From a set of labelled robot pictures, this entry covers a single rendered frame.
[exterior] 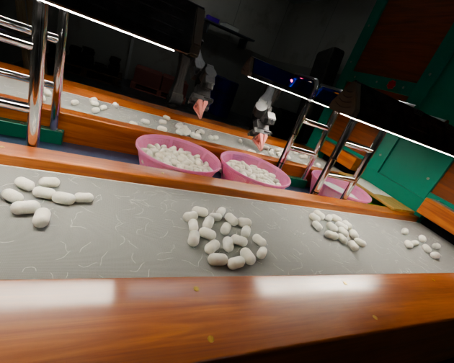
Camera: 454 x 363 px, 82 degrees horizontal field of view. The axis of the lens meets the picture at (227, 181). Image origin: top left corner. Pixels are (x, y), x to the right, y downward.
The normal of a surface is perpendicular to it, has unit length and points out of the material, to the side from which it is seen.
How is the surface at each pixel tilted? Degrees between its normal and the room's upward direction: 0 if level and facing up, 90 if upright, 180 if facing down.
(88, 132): 90
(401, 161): 90
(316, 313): 0
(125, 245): 0
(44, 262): 0
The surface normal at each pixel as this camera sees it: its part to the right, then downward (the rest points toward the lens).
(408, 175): -0.88, -0.15
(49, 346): 0.33, -0.86
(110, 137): 0.33, 0.48
